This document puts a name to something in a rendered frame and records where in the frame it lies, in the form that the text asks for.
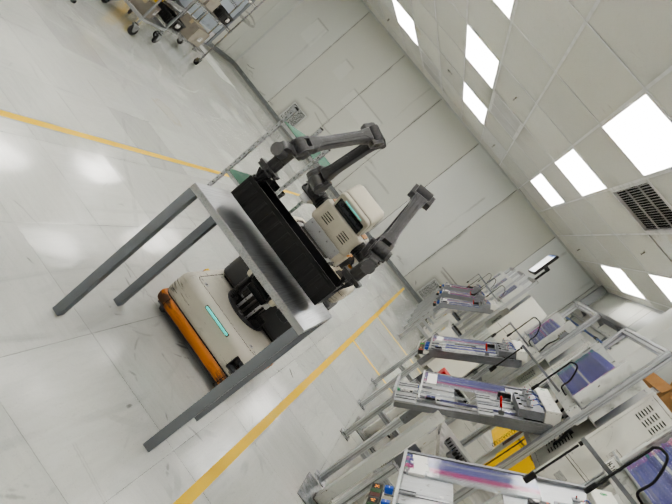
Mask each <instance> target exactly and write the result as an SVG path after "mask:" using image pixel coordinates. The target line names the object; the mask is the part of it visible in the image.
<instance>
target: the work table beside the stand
mask: <svg viewBox="0 0 672 504"><path fill-rule="evenodd" d="M197 198H198V199H199V200H200V202H201V203H202V205H203V206H204V207H205V209H206V210H207V211H208V213H209V214H210V215H211V216H210V217H209V218H207V219H206V220H205V221H204V222H203V223H202V224H200V225H199V226H198V227H197V228H196V229H195V230H193V231H192V232H191V233H190V234H189V235H188V236H186V237H185V238H184V239H183V240H182V241H181V242H180V243H178V244H177V245H176V246H175V247H174V248H173V249H171V250H170V251H169V252H168V253H167V254H166V255H164V256H163V257H162V258H161V259H160V260H159V261H157V262H156V263H155V264H154V265H153V266H152V267H150V268H149V269H148V270H147V271H146V272H145V273H143V274H142V275H141V276H140V277H139V278H138V279H136V280H135V281H134V282H133V283H132V284H131V285H129V286H128V287H127V288H126V289H125V290H124V291H123V292H121V293H120V294H119V295H118V296H117V297H116V298H114V299H113V300H114V302H115V303H116V305H117V306H122V305H124V304H125V303H126V302H127V301H128V300H129V299H131V298H132V297H133V296H134V295H135V294H136V293H138V292H139V291H140V290H141V289H142V288H143V287H145V286H146V285H147V284H148V283H149V282H150V281H152V280H153V279H154V278H155V277H156V276H157V275H159V274H160V273H161V272H162V271H163V270H165V269H166V268H167V267H168V266H169V265H170V264H172V263H173V262H174V261H175V260H176V259H177V258H179V257H180V256H181V255H182V254H183V253H184V252H186V251H187V250H188V249H189V248H190V247H191V246H193V245H194V244H195V243H196V242H197V241H198V240H200V239H201V238H202V237H203V236H204V235H206V234H207V233H208V232H209V231H210V230H211V229H213V228H214V227H215V226H216V225H218V226H219V228H220V229H221V230H222V232H223V233H224V235H225V236H226V237H227V239H228V240H229V241H230V243H231V244H232V245H233V247H234V248H235V250H236V251H237V252H238V254H239V255H240V256H241V258H242V259H243V260H244V262H245V263H246V265H247V266H248V267H249V269H250V270H251V271H252V273H253V274H254V275H255V277H256V278H257V280H258V281H259V282H260V284H261V285H262V286H263V288H264V289H265V290H266V292H267V293H268V295H269V296H270V297H271V299H272V300H273V301H274V303H275V304H276V305H277V307H278V308H279V310H280V311H281V312H282V314H283V315H284V316H285V318H286V319H287V320H288V322H289V323H290V325H291V326H292V327H291V328H290V329H288V330H287V331H286V332H285V333H283V334H282V335H281V336H280V337H278V338H277V339H276V340H274V341H273V342H272V343H271V344H269V345H268V346H267V347H266V348H264V349H263V350H262V351H260V352H259V353H258V354H257V355H255V356H254V357H253V358H252V359H250V360H249V361H248V362H246V363H245V364H244V365H243V366H241V367H240V368H239V369H238V370H236V371H235V372H234V373H232V374H231V375H230V376H229V377H227V378H226V379H225V380H224V381H222V382H221V383H220V384H218V385H217V386H216V387H215V388H213V389H212V390H211V391H210V392H208V393H207V394H206V395H204V396H203V397H202V398H201V399H199V400H198V401H197V402H196V403H194V404H193V405H192V406H191V407H189V408H188V409H187V410H185V411H184V412H183V413H182V414H180V415H179V416H178V417H177V418H175V419H174V420H173V421H171V422H170V423H169V424H168V425H166V426H165V427H164V428H163V429H161V430H160V431H159V432H157V433H156V434H155V435H154V436H152V437H151V438H150V439H149V440H147V441H146V442H145V443H143V446H144V447H145V449H146V450H147V452H150V451H152V450H153V449H155V448H156V447H157V446H159V445H160V444H161V443H162V442H164V441H165V440H166V439H167V438H169V437H170V436H171V435H173V434H174V433H175V432H176V431H178V430H179V429H180V428H182V427H183V426H184V425H185V424H187V423H188V422H189V421H191V420H192V419H193V418H195V420H196V421H199V420H200V419H202V418H203V417H204V416H206V415H207V414H208V413H210V412H211V411H212V410H213V409H215V408H216V407H217V406H219V405H220V404H221V403H222V402H224V401H225V400H226V399H228V398H229V397H230V396H231V395H233V394H234V393H235V392H237V391H238V390H239V389H240V388H242V387H243V386H244V385H246V384H247V383H248V382H249V381H251V380H252V379H253V378H255V377H256V376H257V375H258V374H260V373H261V372H262V371H264V370H265V369H266V368H267V367H269V366H270V365H271V364H273V363H274V362H275V361H276V360H278V359H279V358H280V357H282V356H283V355H284V354H285V353H287V352H288V351H289V350H291V349H292V348H293V347H294V346H296V345H297V344H298V343H300V342H301V341H302V340H303V339H305V338H306V337H307V336H309V335H310V334H311V333H312V332H314V331H315V330H316V329H318V328H319V327H320V326H321V325H323V324H324V323H325V322H327V321H328V320H329V319H330V318H332V315H331V314H330V312H329V311H328V310H327V308H326V307H325V306H324V304H323V303H320V304H317V305H314V304H313V303H312V301H311V300H310V299H309V297H308V296H307V295H306V293H305V292H304V291H303V289H302V288H301V287H300V285H299V284H298V283H297V281H296V280H295V279H294V277H293V276H292V275H291V273H290V272H289V270H288V269H287V268H286V266H285V265H284V264H283V262H282V261H281V260H280V258H279V257H278V256H277V254H276V253H275V252H274V250H273V249H272V248H271V246H270V245H269V244H268V242H267V241H266V240H265V238H264V237H263V236H262V234H261V233H260V231H259V230H258V229H257V227H256V226H255V225H254V223H253V222H252V221H251V219H250V218H249V217H248V215H247V214H246V213H245V211H244V210H243V209H242V207H241V206H240V205H239V203H238V202H237V201H236V199H235V198H234V196H233V195H232V194H231V191H228V190H224V189H220V188H216V187H212V186H209V185H205V184H201V183H197V182H195V183H194V184H192V185H191V186H190V187H189V188H188V189H187V190H186V191H185V192H183V193H182V194H181V195H180V196H179V197H178V198H177V199H175V200H174V201H173V202H172V203H171V204H170V205H169V206H167V207H166V208H165V209H164V210H163V211H162V212H161V213H159V214H158V215H157V216H156V217H155V218H154V219H153V220H152V221H150V222H149V223H148V224H147V225H146V226H145V227H144V228H142V229H141V230H140V231H139V232H138V233H137V234H136V235H134V236H133V237H132V238H131V239H130V240H129V241H128V242H127V243H125V244H124V245H123V246H122V247H121V248H120V249H119V250H117V251H116V252H115V253H114V254H113V255H112V256H111V257H109V258H108V259H107V260H106V261H105V262H104V263H103V264H102V265H100V266H99V267H98V268H97V269H96V270H95V271H94V272H92V273H91V274H90V275H89V276H88V277H87V278H86V279H84V280H83V281H82V282H81V283H80V284H79V285H78V286H77V287H75V288H74V289H73V290H72V291H71V292H70V293H69V294H67V295H66V296H65V297H64V298H63V299H62V300H61V301H59V302H58V303H57V304H56V305H55V306H54V307H53V308H52V309H53V311H54V312H55V314H56V315H57V316H59V315H64V314H65V313H66V312H67V311H69V310H70V309H71V308H72V307H73V306H74V305H76V304H77V303H78V302H79V301H80V300H81V299H82V298H84V297H85V296H86V295H87V294H88V293H89V292H90V291H92V290H93V289H94V288H95V287H96V286H97V285H98V284H100V283H101V282H102V281H103V280H104V279H105V278H106V277H108V276H109V275H110V274H111V273H112V272H113V271H115V270H116V269H117V268H118V267H119V266H120V265H121V264H123V263H124V262H125V261H126V260H127V259H128V258H129V257H131V256H132V255H133V254H134V253H135V252H136V251H137V250H139V249H140V248H141V247H142V246H143V245H144V244H145V243H147V242H148V241H149V240H150V239H151V238H152V237H153V236H155V235H156V234H157V233H158V232H159V231H160V230H162V229H163V228H164V227H165V226H166V225H167V224H168V223H170V222H171V221H172V220H173V219H174V218H175V217H176V216H178V215H179V214H180V213H181V212H182V211H183V210H184V209H186V208H187V207H188V206H189V205H190V204H191V203H192V202H194V201H195V200H196V199H197Z"/></svg>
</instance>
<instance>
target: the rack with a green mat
mask: <svg viewBox="0 0 672 504"><path fill-rule="evenodd" d="M298 110H299V109H298V108H297V107H295V108H294V109H293V110H291V111H290V112H289V113H288V114H287V115H286V116H285V117H283V118H282V119H281V120H280V121H279V122H278V123H277V124H275V125H274V126H273V127H272V128H271V129H270V130H268V131H267V132H266V133H265V134H264V135H263V136H262V137H260V138H259V139H258V140H257V141H256V142H255V143H254V144H252V145H251V146H250V147H249V148H248V149H247V150H246V151H244V152H243V153H242V154H241V155H240V156H239V157H238V158H236V159H235V160H234V161H233V162H232V163H231V164H230V165H228V166H227V167H226V168H225V169H224V170H223V171H222V172H220V173H219V174H218V175H217V176H216V177H215V178H214V179H212V180H211V181H210V182H209V183H208V184H207V185H209V186H212V185H214V184H215V183H216V182H217V181H218V180H219V179H221V178H222V177H223V176H224V175H225V174H226V173H227V174H228V175H229V177H230V178H231V179H232V181H233V182H234V183H235V185H236V186H238V185H240V184H241V183H242V182H243V181H244V180H245V179H247V178H248V177H249V176H250V174H247V173H243V172H240V171H237V170H234V169H232V168H233V167H234V166H235V165H237V164H238V163H239V162H240V161H241V160H242V159H243V158H245V157H246V156H247V155H248V154H249V153H250V152H251V151H253V150H254V149H255V148H256V147H257V146H258V145H260V144H261V143H262V142H263V141H264V140H265V139H266V138H268V137H269V136H270V135H271V134H272V133H273V132H274V131H276V130H277V129H278V128H279V127H280V126H281V125H282V126H283V127H284V128H285V129H286V131H287V132H288V133H289V134H290V136H291V137H292V138H293V139H295V138H297V137H300V136H306V135H305V134H303V133H302V132H300V131H299V130H297V129H296V128H294V127H293V126H292V125H290V124H289V123H287V122H286V121H287V120H288V119H289V118H290V117H292V116H293V115H294V114H295V113H296V112H297V111H298ZM322 131H323V128H322V127H321V128H320V129H319V130H317V131H316V132H315V133H314V134H313V135H312V136H318V135H319V134H320V133H321V132H322ZM330 151H331V149H330V150H324V151H323V152H322V153H321V151H320V152H317V153H315V154H311V155H310V156H309V157H308V159H309V160H310V161H311V162H310V163H309V164H308V165H306V166H305V167H304V168H303V169H302V170H300V171H299V172H298V173H297V174H296V175H295V176H293V177H292V178H291V179H290V180H289V181H287V182H286V183H285V184H284V185H283V186H282V187H280V188H279V189H278V190H277V191H276V192H275V194H276V195H277V196H278V195H279V194H280V193H281V192H282V191H284V190H285V189H286V188H287V187H288V186H290V185H291V184H292V183H293V182H294V181H295V180H297V179H298V178H299V177H300V176H301V175H303V174H304V173H305V172H306V171H307V170H309V169H310V168H311V167H312V166H313V165H315V166H317V167H319V166H320V165H323V166H324V167H326V166H328V165H330V163H329V162H328V160H327V159H326V158H325V155H326V154H327V153H329V152H330ZM303 204H304V203H303V201H301V202H299V203H298V204H297V205H296V206H295V207H293V208H292V209H291V210H290V211H289V212H290V214H292V213H293V212H294V211H295V210H297V209H298V208H299V207H300V206H301V205H303Z"/></svg>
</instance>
